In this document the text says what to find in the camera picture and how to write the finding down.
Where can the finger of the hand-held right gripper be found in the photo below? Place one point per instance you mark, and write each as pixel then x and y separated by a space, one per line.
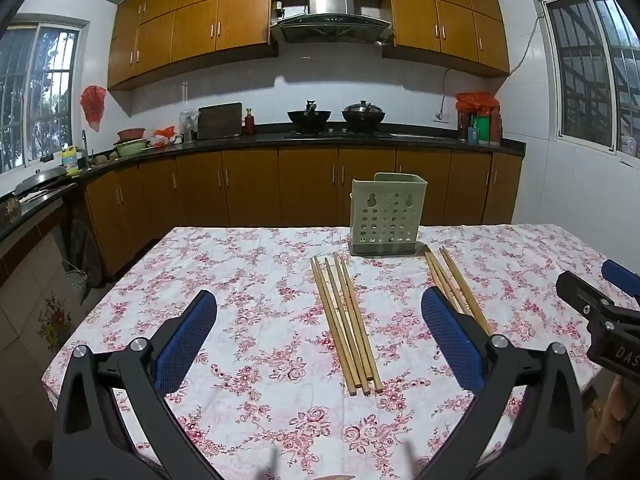
pixel 622 277
pixel 582 290

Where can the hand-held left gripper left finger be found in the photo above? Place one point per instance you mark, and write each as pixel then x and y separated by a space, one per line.
pixel 187 340

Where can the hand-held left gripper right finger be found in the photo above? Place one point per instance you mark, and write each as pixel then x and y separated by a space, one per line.
pixel 452 345

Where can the green perforated chopstick holder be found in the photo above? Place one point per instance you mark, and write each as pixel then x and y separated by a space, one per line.
pixel 385 215

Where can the floral tablecloth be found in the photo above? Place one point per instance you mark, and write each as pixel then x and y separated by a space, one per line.
pixel 250 310

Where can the hanging woven basket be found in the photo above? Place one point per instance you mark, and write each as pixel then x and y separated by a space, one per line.
pixel 76 282

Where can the dark hanging cloth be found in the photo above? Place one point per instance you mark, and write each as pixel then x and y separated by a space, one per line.
pixel 87 252

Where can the wooden base cabinets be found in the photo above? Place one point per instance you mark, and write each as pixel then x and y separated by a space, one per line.
pixel 250 185

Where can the green box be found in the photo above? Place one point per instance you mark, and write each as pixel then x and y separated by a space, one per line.
pixel 481 129

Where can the stacked bowls on counter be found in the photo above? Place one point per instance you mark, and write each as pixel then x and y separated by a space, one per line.
pixel 131 147

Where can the orange plastic bag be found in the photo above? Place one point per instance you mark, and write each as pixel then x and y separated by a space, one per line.
pixel 164 136

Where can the barred window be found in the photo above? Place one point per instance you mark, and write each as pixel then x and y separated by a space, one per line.
pixel 35 95
pixel 595 70

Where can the large red plastic bag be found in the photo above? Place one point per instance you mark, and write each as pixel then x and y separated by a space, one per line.
pixel 477 105

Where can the red basin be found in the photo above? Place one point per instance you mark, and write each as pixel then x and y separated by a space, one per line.
pixel 131 134

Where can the clear plastic bag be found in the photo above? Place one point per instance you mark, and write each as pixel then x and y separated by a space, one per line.
pixel 189 126

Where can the yellow dish soap bottle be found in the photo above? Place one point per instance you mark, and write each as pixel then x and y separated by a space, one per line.
pixel 71 160

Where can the metal pan lid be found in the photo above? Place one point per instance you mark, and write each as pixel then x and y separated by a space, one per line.
pixel 40 180

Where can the metal faucet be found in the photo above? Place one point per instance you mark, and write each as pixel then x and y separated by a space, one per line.
pixel 85 147

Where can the dark cutting board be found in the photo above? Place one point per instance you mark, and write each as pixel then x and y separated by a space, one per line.
pixel 220 121

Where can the red bottle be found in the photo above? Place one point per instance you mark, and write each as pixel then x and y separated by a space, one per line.
pixel 249 122

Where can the black kitchen countertop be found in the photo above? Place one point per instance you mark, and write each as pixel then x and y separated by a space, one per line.
pixel 310 141

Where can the gas stove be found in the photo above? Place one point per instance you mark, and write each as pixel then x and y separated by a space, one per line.
pixel 340 134

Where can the black wok with lid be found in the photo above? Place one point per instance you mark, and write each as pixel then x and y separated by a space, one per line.
pixel 363 116

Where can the red hanging plastic bag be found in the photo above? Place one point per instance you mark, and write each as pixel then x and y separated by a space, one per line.
pixel 93 105

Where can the steel range hood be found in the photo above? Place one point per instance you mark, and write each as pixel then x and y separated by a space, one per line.
pixel 330 10

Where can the wall socket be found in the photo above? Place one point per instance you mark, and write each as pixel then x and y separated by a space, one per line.
pixel 441 117

